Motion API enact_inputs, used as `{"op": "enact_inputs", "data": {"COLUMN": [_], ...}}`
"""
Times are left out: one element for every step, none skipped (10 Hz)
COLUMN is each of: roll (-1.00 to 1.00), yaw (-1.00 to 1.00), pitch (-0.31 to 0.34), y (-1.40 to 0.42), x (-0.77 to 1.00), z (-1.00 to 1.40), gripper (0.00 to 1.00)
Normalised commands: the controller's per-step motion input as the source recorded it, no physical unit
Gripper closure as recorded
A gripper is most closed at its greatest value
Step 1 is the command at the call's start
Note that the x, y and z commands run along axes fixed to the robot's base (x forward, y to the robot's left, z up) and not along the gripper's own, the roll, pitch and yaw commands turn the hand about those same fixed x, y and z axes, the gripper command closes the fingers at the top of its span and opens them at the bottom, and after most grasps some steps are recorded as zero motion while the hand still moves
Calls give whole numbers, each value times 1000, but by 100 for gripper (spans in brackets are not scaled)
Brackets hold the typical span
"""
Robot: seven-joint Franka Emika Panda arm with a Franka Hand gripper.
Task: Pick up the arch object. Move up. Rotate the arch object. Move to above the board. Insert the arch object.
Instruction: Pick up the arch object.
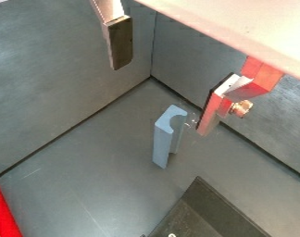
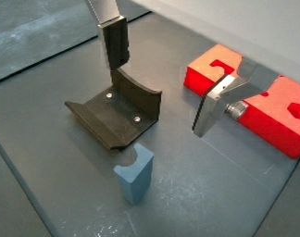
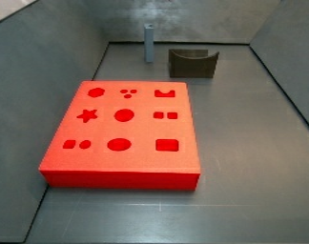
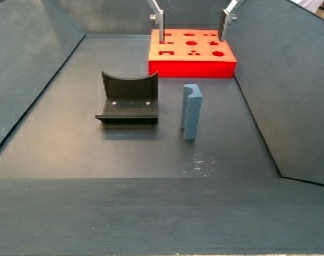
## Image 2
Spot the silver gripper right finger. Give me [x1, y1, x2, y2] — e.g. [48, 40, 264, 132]
[192, 57, 279, 137]

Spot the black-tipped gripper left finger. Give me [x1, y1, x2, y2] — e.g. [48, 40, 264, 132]
[85, 0, 130, 70]

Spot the red shape sorting board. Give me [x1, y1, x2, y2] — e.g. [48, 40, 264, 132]
[184, 44, 300, 158]

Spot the black curved holder stand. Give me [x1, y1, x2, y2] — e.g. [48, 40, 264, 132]
[65, 69, 162, 150]

